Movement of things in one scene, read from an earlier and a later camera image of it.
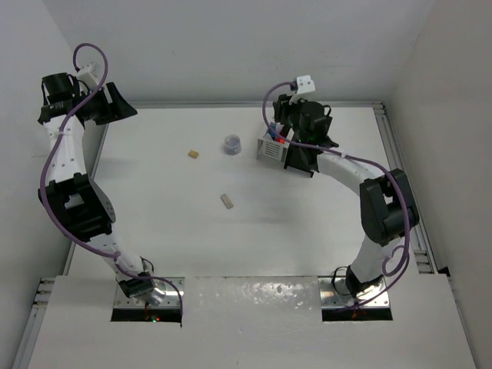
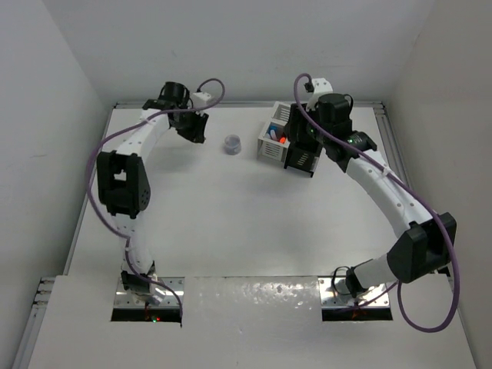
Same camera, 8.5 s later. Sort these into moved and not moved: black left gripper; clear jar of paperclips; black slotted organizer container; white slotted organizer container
Moved: black left gripper
Not moved: black slotted organizer container; white slotted organizer container; clear jar of paperclips
